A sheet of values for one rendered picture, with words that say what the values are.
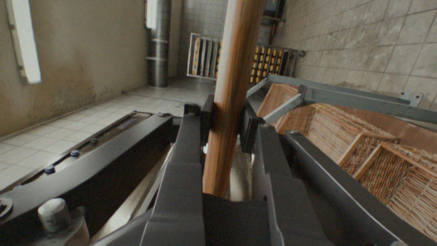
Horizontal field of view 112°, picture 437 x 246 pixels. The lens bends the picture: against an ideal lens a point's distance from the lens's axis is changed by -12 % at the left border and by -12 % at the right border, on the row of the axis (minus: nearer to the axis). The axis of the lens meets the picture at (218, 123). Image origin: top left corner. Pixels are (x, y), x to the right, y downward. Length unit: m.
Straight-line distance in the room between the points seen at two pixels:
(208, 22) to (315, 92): 4.80
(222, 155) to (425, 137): 0.67
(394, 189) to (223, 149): 0.68
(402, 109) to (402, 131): 0.07
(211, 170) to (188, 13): 5.26
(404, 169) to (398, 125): 0.16
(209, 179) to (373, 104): 0.61
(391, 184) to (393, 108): 0.24
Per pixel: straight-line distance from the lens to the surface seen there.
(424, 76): 1.56
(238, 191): 0.98
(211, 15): 5.27
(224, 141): 0.16
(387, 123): 0.84
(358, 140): 0.70
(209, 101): 0.15
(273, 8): 4.72
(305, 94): 0.57
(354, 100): 0.66
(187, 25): 5.33
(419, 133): 0.77
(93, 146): 1.39
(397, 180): 0.76
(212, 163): 0.18
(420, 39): 1.67
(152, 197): 0.69
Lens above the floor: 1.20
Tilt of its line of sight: 1 degrees down
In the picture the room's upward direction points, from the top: 82 degrees counter-clockwise
